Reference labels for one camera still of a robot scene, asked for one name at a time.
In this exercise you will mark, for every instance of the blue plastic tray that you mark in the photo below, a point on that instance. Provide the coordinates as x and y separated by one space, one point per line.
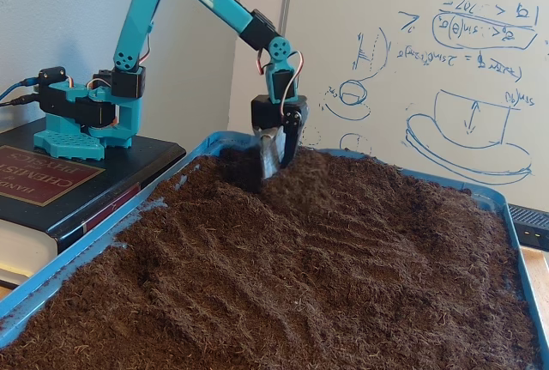
64 258

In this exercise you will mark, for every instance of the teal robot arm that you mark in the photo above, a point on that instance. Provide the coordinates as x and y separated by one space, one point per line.
137 13

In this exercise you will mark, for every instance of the perforated electronics box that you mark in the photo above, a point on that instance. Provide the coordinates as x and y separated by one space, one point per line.
532 226

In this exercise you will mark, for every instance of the brown soil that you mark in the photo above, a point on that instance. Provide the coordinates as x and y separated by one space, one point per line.
279 280

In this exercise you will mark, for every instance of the whiteboard with blue drawings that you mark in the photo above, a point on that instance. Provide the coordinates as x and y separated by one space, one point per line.
386 1

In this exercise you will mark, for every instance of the black chemistry physics handbook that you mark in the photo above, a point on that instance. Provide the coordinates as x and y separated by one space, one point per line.
51 198

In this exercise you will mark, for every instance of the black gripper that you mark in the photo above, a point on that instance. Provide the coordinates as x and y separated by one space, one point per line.
268 113

